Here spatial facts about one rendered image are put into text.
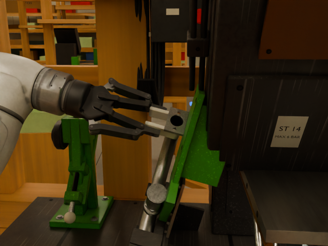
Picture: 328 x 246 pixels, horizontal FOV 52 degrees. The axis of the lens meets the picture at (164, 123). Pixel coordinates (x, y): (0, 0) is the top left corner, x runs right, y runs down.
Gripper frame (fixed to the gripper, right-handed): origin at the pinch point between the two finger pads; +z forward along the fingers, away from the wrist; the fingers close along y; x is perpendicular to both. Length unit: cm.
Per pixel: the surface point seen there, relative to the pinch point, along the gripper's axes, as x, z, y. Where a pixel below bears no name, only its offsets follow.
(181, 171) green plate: -4.1, 5.5, -11.0
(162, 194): -0.1, 3.5, -14.6
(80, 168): 21.2, -17.2, -7.0
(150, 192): -0.1, 1.1, -14.9
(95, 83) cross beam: 27.4, -24.3, 22.9
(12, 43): 715, -492, 530
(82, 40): 509, -230, 436
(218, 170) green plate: -4.5, 11.9, -8.9
